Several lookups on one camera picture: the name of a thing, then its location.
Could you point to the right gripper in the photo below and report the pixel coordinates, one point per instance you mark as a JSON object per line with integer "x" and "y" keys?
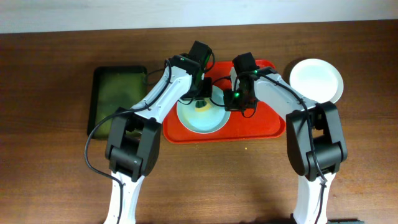
{"x": 229, "y": 104}

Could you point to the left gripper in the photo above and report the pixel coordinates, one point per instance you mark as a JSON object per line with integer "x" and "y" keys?
{"x": 202, "y": 94}

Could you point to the green and yellow sponge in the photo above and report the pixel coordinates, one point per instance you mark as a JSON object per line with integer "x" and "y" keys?
{"x": 202, "y": 105}

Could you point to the light blue plate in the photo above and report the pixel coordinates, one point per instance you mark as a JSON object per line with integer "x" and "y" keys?
{"x": 205, "y": 122}

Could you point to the white plate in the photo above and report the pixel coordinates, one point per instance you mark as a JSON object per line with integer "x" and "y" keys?
{"x": 317, "y": 80}

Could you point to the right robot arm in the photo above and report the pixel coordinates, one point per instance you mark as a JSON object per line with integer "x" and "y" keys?
{"x": 315, "y": 143}

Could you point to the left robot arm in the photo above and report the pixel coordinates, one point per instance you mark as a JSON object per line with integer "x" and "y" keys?
{"x": 134, "y": 136}

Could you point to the red plastic tray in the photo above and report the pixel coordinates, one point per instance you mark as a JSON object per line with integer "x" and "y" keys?
{"x": 265, "y": 123}

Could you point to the black tray with green water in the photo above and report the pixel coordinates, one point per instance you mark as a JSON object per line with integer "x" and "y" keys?
{"x": 115, "y": 87}

